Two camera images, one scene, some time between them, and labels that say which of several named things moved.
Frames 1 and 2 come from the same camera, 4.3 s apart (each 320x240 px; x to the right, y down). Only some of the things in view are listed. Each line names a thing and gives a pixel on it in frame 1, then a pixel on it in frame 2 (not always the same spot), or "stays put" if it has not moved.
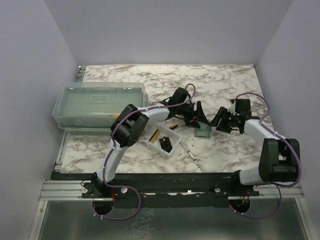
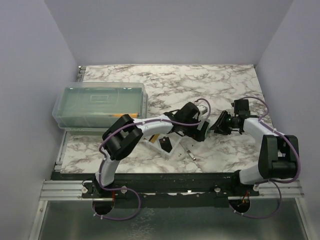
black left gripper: x=190 y=121 → x=192 y=133
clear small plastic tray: x=161 y=139 stays put
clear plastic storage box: x=88 y=108 stays put
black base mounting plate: x=165 y=190 stays put
